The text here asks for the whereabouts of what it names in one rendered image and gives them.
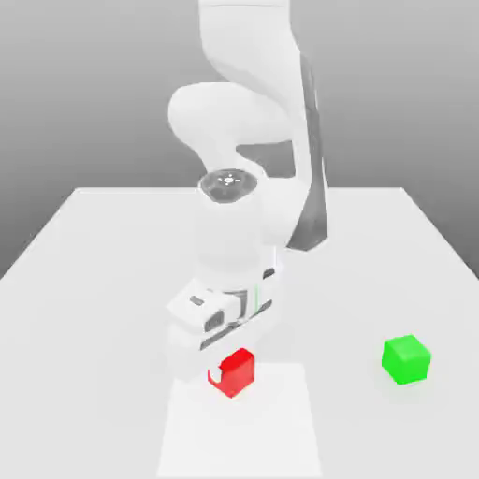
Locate small red cube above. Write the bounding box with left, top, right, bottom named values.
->
left=207, top=347, right=256, bottom=399

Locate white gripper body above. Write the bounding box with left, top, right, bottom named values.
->
left=166, top=298, right=286, bottom=384

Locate small green cube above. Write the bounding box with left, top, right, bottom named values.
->
left=381, top=333, right=432, bottom=386

